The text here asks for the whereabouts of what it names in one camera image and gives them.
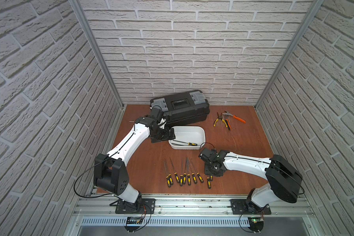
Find file tool twelfth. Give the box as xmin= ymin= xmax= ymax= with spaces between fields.
xmin=172 ymin=140 xmax=198 ymax=147

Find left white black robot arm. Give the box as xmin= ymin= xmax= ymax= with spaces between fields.
xmin=93 ymin=105 xmax=175 ymax=205

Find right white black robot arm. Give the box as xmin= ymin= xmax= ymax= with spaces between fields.
xmin=198 ymin=148 xmax=303 ymax=213

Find white plastic storage box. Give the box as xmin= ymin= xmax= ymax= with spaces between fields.
xmin=169 ymin=126 xmax=206 ymax=150

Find black plastic toolbox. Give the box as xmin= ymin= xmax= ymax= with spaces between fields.
xmin=150 ymin=90 xmax=210 ymax=128

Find right control circuit board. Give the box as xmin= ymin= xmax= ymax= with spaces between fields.
xmin=248 ymin=217 xmax=264 ymax=233

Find control circuit board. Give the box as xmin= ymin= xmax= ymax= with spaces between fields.
xmin=125 ymin=216 xmax=144 ymax=233
xmin=248 ymin=217 xmax=264 ymax=233

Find left control circuit board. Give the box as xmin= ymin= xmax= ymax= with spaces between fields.
xmin=125 ymin=216 xmax=144 ymax=233

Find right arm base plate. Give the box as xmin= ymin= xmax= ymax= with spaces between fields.
xmin=230 ymin=199 xmax=271 ymax=215

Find orange handled pliers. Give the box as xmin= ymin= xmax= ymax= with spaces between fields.
xmin=222 ymin=111 xmax=246 ymax=131

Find yellow handled pliers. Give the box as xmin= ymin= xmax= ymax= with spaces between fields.
xmin=213 ymin=113 xmax=228 ymax=128

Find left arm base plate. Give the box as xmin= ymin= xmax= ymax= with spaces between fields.
xmin=115 ymin=198 xmax=156 ymax=214

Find aluminium front rail frame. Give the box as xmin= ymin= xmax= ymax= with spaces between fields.
xmin=72 ymin=194 xmax=315 ymax=217

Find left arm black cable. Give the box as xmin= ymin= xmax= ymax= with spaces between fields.
xmin=73 ymin=163 xmax=116 ymax=199

